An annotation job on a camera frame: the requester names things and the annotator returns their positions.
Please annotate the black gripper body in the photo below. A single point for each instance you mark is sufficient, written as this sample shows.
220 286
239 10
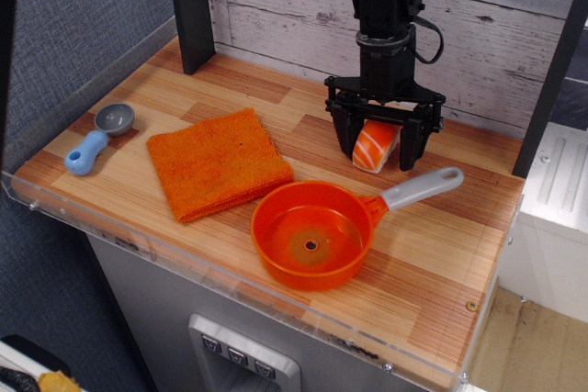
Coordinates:
386 74

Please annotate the black right upright post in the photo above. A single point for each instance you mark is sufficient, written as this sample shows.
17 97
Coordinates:
569 38

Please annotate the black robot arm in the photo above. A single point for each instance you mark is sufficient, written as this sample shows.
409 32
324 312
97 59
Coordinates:
383 19

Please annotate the white plastic ridged block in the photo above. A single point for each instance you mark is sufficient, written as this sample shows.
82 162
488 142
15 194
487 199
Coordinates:
545 256

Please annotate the salmon nigiri sushi toy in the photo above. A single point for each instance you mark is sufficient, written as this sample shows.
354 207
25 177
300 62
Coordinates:
374 145

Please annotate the orange toy pan grey handle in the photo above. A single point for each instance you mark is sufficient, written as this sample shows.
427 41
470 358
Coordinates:
314 236

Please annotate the black yellow object bottom left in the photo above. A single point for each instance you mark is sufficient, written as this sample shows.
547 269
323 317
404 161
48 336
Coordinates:
25 366

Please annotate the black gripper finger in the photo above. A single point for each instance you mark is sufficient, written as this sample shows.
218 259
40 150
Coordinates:
414 136
347 127

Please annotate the clear acrylic table guard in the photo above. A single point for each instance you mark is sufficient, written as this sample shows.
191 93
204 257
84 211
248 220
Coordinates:
406 311

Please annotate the orange folded cloth napkin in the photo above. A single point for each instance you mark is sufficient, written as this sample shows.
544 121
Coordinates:
216 164

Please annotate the black left upright post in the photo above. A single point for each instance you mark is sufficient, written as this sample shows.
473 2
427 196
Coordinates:
195 33

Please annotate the blue grey toy scoop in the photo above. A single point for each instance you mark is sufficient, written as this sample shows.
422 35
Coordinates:
111 121

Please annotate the black upright post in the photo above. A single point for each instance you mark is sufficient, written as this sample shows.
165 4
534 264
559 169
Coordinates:
195 33
569 38

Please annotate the grey toy fridge cabinet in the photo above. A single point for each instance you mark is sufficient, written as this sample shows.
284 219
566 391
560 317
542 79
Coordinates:
157 303

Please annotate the silver dispenser button panel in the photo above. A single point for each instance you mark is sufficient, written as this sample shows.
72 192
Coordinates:
229 361

